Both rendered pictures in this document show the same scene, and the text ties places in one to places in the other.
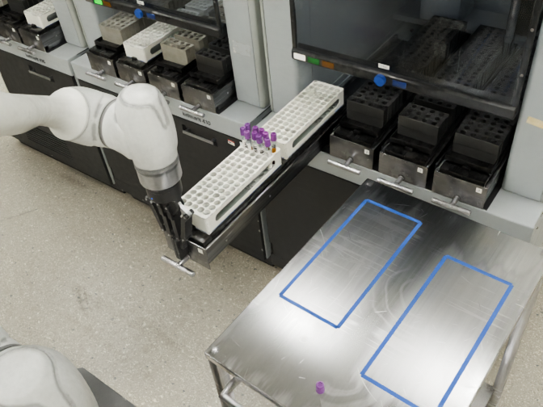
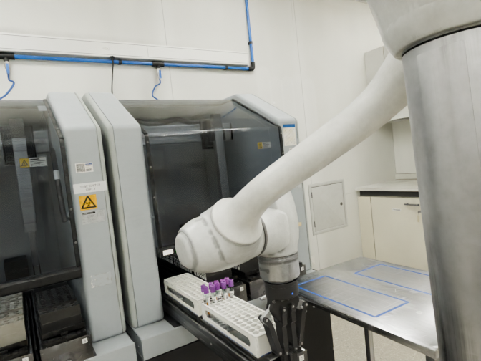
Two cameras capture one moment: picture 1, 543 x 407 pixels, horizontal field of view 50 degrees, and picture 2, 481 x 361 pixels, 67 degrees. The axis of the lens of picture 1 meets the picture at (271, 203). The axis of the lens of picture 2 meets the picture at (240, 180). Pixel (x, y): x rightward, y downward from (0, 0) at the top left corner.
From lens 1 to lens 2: 1.35 m
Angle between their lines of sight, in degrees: 75
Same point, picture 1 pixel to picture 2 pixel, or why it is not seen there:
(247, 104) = (106, 339)
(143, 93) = not seen: hidden behind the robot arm
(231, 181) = (246, 313)
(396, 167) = (260, 286)
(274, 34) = (137, 248)
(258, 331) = (411, 326)
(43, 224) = not seen: outside the picture
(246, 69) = (106, 299)
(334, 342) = (421, 304)
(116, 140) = (280, 225)
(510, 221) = not seen: hidden behind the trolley
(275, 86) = (139, 297)
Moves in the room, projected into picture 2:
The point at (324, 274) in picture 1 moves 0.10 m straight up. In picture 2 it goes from (358, 301) to (355, 268)
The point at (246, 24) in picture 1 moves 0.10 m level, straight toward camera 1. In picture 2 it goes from (107, 253) to (133, 251)
